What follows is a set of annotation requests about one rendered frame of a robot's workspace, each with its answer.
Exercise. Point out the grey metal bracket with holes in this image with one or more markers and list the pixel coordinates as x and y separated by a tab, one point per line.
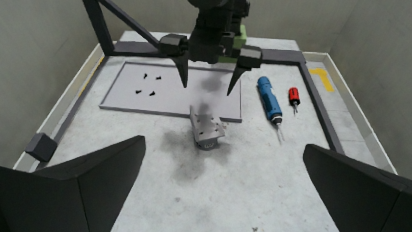
204	124

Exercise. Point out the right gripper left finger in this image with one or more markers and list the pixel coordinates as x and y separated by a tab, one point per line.
84	194

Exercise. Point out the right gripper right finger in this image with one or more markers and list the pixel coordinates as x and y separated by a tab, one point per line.
359	197

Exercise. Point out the red screwdriver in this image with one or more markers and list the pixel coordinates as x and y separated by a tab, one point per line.
294	97

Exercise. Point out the blue electric screwdriver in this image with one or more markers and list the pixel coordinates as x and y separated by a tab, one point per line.
270	102

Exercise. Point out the grey cylindrical joint module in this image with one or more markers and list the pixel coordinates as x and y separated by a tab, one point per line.
207	145

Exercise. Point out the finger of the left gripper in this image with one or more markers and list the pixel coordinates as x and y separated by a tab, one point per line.
237	74
181	63

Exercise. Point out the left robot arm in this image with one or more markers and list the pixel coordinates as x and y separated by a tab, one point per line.
206	43

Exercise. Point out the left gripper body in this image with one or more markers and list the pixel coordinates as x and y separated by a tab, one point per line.
176	44

